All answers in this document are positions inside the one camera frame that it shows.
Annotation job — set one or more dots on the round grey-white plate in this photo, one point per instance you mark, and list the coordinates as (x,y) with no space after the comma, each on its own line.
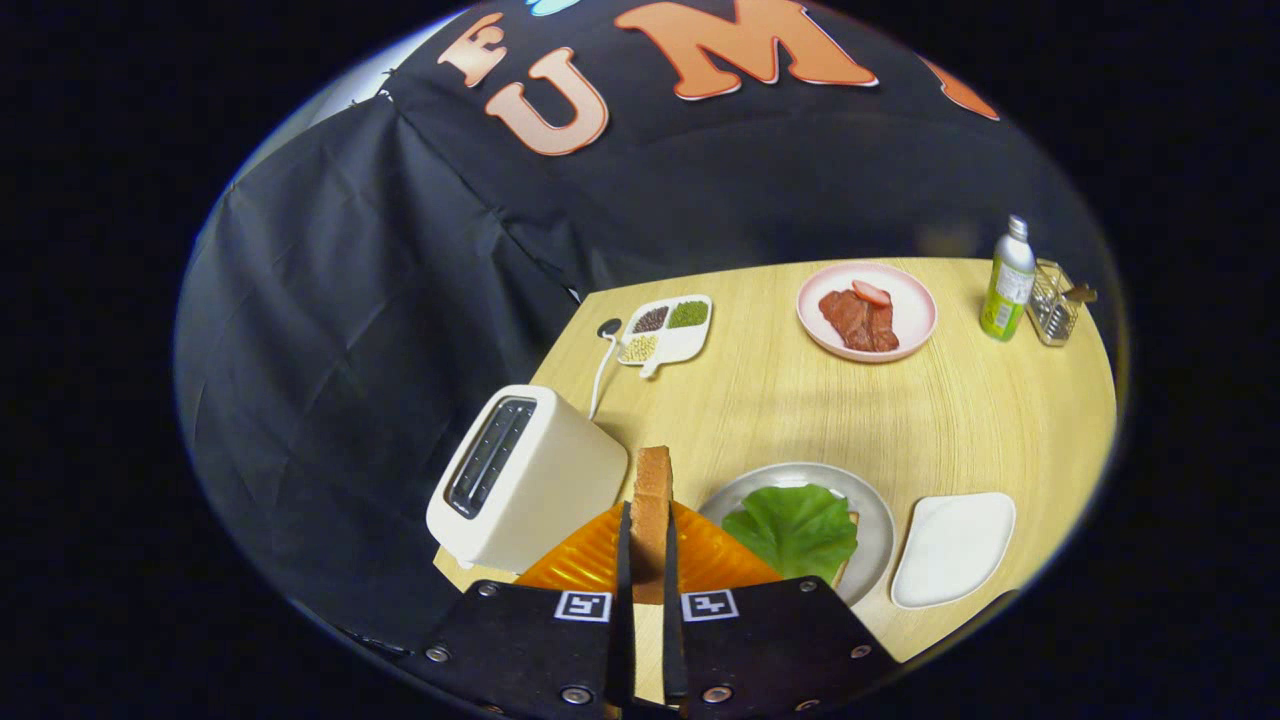
(875,520)

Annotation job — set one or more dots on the cream toaster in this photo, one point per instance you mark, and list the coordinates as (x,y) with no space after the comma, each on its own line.
(550,480)

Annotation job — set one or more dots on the green lettuce leaf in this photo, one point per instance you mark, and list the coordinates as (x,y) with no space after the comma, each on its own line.
(790,530)

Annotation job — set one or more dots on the white square plate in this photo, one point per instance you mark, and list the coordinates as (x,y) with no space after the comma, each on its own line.
(950,550)

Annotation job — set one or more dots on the silver bottle with green label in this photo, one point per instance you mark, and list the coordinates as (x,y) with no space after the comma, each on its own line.
(1005,300)

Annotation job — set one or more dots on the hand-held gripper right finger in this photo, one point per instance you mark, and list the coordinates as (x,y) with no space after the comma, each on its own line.
(673,640)

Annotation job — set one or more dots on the brown meat slice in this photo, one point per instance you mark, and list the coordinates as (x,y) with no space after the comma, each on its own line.
(882,335)
(845,315)

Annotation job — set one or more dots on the white bread slice with crust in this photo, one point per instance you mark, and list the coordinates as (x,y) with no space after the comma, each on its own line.
(846,572)

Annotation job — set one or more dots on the toasted bread slice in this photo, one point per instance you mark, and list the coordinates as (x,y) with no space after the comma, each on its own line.
(652,510)

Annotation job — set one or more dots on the white compartment dish with beans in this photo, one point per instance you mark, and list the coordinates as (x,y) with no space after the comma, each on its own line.
(690,345)

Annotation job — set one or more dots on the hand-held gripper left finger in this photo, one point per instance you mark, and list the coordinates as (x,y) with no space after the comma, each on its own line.
(625,640)

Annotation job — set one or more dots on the black backdrop cloth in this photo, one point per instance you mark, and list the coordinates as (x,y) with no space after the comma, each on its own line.
(350,350)

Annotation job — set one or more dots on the pink plate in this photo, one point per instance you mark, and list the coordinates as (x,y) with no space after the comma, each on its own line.
(915,310)

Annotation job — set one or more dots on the red sausage slice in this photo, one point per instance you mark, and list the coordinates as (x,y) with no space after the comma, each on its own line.
(872,293)

